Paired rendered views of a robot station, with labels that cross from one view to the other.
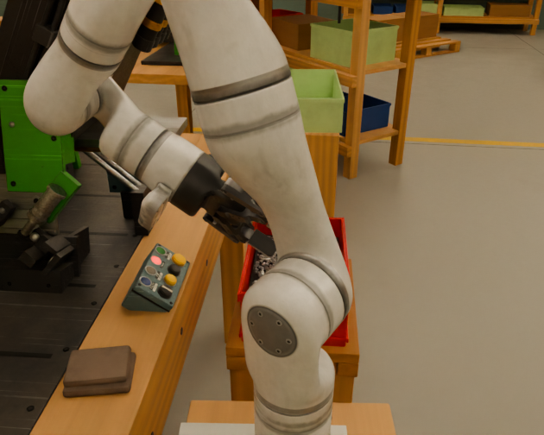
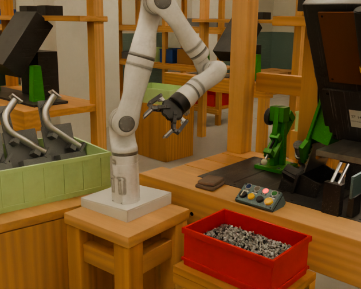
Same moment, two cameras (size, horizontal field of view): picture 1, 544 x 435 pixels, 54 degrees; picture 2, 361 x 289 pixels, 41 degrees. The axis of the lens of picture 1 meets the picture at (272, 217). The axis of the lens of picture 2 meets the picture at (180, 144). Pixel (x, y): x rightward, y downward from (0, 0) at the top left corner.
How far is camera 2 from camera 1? 2.01 m
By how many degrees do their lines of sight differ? 113
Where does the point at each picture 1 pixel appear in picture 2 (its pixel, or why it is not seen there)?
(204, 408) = (181, 209)
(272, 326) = not seen: hidden behind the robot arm
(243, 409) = (170, 214)
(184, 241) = (303, 218)
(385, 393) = not seen: outside the picture
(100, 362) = (210, 179)
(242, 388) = not seen: hidden behind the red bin
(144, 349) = (216, 193)
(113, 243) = (318, 203)
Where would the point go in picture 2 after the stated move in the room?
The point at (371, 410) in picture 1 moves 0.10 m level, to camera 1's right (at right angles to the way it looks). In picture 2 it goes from (131, 233) to (109, 243)
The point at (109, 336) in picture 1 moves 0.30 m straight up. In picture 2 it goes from (233, 190) to (236, 112)
